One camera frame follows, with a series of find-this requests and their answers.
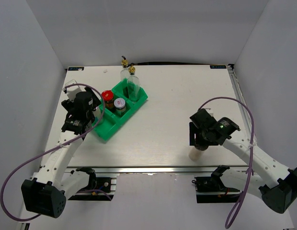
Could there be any white shaker silver lid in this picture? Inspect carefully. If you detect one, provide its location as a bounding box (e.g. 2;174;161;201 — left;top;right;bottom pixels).
188;146;205;161

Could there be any red cap sauce bottle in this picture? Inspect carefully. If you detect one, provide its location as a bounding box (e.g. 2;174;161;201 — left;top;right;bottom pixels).
102;90;114;110

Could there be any white lid spice jar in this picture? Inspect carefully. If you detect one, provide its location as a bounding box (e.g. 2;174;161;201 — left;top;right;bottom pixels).
114;98;126;116

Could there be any glass bottle with dark sauce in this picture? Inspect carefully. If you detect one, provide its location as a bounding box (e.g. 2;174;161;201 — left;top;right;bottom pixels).
119;56;130;99

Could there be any clear glass bottle gold spout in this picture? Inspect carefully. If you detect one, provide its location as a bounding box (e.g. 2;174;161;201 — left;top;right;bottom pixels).
127;63;140;102

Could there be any white shaker blue label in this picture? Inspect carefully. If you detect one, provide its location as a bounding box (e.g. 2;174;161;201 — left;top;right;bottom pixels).
93;106;104;125

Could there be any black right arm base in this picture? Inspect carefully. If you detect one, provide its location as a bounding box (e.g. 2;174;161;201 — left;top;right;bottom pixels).
192;165;241;204

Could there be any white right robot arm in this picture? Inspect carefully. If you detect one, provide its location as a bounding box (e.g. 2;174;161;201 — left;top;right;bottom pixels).
189;109;297;214

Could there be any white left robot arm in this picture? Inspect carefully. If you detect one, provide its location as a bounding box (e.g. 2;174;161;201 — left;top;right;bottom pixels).
21;86;101;218

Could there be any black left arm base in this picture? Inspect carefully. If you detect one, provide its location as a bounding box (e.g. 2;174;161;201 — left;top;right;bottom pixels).
69;167;115;201

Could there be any green three-compartment plastic bin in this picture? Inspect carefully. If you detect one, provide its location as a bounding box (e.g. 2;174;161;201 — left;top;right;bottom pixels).
93;81;148;141

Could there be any left blue logo sticker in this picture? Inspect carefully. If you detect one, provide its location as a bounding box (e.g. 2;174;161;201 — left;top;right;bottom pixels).
68;67;84;71

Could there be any blue logo sticker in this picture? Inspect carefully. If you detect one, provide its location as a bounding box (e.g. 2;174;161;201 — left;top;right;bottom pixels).
210;65;227;69
68;67;84;71

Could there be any right blue logo sticker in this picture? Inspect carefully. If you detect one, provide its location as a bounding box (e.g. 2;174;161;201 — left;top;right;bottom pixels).
210;65;227;69

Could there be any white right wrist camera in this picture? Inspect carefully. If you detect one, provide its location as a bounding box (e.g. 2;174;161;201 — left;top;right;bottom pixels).
204;108;214;116

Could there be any aluminium table frame rail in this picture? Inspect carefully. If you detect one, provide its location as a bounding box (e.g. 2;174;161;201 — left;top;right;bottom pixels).
225;64;252;167

